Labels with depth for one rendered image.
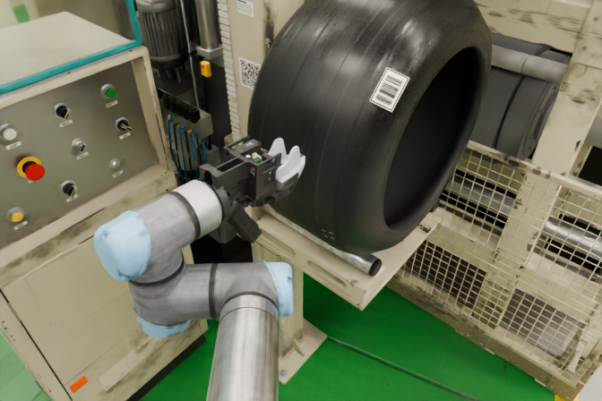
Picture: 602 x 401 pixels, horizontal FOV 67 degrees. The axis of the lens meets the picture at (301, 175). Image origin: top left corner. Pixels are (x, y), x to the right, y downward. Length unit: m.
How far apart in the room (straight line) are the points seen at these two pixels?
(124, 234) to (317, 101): 0.38
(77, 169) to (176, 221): 0.71
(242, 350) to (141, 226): 0.19
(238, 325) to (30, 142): 0.77
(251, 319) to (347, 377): 1.40
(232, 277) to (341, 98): 0.33
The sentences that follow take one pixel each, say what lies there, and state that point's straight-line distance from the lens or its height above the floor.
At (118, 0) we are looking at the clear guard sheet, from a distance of 1.18.
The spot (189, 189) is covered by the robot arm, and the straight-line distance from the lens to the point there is 0.63.
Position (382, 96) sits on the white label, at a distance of 0.74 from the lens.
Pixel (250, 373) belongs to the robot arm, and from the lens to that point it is 0.52.
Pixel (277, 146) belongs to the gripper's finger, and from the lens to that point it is 0.75.
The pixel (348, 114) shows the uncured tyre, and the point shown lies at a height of 1.34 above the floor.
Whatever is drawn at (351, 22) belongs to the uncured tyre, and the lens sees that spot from 0.82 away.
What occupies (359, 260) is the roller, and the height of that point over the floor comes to 0.92.
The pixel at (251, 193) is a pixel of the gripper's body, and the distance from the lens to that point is 0.68.
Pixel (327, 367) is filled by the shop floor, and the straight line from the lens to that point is 1.96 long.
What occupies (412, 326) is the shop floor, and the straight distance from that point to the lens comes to 2.11.
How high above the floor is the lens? 1.72
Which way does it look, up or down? 39 degrees down
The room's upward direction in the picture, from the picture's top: straight up
